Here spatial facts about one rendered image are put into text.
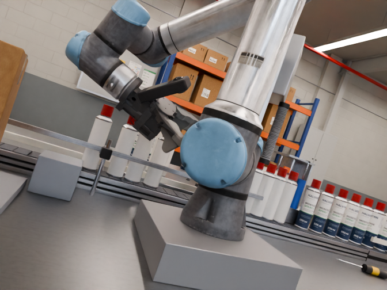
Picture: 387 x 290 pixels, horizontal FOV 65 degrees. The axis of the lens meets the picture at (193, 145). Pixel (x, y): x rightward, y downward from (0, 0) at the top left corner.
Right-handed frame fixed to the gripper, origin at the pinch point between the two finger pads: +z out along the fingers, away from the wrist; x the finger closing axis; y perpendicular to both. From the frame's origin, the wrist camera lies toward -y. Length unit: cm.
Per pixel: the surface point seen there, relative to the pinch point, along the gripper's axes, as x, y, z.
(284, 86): -28.4, -18.1, 11.9
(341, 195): -48, 0, 67
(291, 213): -40, 17, 55
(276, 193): -34, 12, 41
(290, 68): -30.9, -22.7, 9.9
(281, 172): -38, 6, 38
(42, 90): -360, 279, -175
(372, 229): -51, 2, 91
